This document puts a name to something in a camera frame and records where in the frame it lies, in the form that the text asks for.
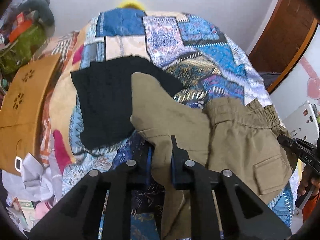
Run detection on yellow curved footboard rail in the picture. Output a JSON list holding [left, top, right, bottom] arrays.
[[117, 0, 145, 11]]

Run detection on white crumpled cloth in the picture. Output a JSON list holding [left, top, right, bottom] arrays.
[[2, 153, 62, 202]]

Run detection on wooden wardrobe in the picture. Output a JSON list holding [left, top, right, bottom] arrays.
[[249, 0, 316, 91]]

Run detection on green fabric storage bin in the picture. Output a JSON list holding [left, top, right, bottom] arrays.
[[1, 24, 47, 75]]

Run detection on black folded garment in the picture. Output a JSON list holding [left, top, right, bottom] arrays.
[[71, 56, 183, 150]]

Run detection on orange box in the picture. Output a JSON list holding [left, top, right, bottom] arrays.
[[9, 20, 33, 43]]

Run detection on khaki olive pants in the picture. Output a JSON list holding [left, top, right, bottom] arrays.
[[130, 73, 297, 239]]

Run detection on person's right hand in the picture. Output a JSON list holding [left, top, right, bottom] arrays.
[[297, 166, 319, 197]]

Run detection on orange floral blanket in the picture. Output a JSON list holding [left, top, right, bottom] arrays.
[[33, 28, 86, 167]]

